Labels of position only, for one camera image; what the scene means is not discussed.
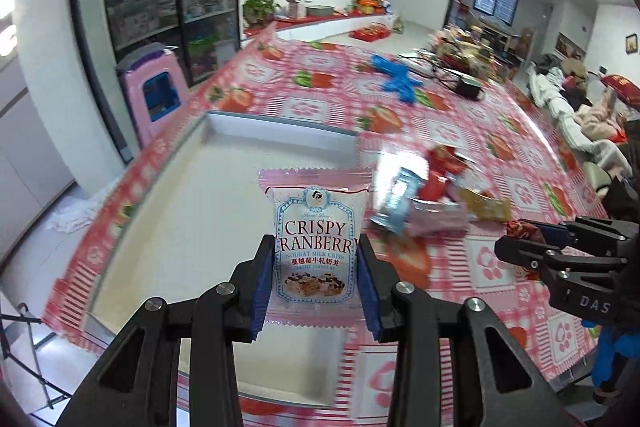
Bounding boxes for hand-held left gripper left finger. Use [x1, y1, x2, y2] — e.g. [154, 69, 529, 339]
[55, 233, 277, 427]

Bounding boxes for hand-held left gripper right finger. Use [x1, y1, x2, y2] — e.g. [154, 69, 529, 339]
[355, 236, 576, 427]

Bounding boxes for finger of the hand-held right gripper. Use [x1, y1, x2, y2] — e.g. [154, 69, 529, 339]
[494, 237, 628, 280]
[537, 216, 640, 253]

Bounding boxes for red candy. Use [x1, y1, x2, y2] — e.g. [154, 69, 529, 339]
[417, 172, 451, 202]
[427, 146, 473, 175]
[505, 218, 548, 253]

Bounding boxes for pink white snack packet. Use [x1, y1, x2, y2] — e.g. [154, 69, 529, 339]
[412, 199, 471, 239]
[258, 167, 373, 314]

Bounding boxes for white box with grey rim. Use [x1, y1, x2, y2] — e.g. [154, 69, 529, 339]
[87, 109, 361, 408]

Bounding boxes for person's right hand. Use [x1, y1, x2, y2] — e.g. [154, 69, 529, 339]
[594, 322, 640, 404]

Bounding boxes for yellow snack packet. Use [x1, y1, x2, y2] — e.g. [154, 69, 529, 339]
[460, 188, 512, 223]

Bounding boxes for silver blue snack packet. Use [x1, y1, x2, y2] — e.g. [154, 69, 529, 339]
[371, 166, 426, 235]

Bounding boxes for sofa with clothes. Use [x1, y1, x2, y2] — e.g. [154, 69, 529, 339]
[527, 54, 640, 178]

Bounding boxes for strawberry print pink tablecloth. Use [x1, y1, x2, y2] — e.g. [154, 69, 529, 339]
[42, 27, 621, 418]

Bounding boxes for white side table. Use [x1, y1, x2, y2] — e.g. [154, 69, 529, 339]
[470, 19, 526, 58]

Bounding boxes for heap of snack bags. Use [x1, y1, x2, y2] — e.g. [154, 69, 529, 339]
[430, 27, 501, 78]

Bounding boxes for white cloth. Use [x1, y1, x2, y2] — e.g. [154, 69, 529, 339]
[47, 202, 93, 233]

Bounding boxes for blue disposable glove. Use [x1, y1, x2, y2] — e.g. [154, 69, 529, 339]
[371, 54, 411, 78]
[382, 74, 426, 105]

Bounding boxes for pink plastic stool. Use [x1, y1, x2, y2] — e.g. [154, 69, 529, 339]
[116, 43, 191, 148]

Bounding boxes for red gift boxes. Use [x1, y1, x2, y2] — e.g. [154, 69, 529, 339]
[350, 23, 391, 42]

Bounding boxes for green potted plant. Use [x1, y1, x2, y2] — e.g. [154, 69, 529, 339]
[242, 0, 281, 28]

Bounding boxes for framed wall picture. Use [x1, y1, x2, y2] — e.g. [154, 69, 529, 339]
[555, 32, 586, 60]

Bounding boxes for black power adapter with cables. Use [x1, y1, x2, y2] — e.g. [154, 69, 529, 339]
[415, 54, 463, 88]

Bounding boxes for black metal folding frame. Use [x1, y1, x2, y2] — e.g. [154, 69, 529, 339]
[0, 302, 71, 413]

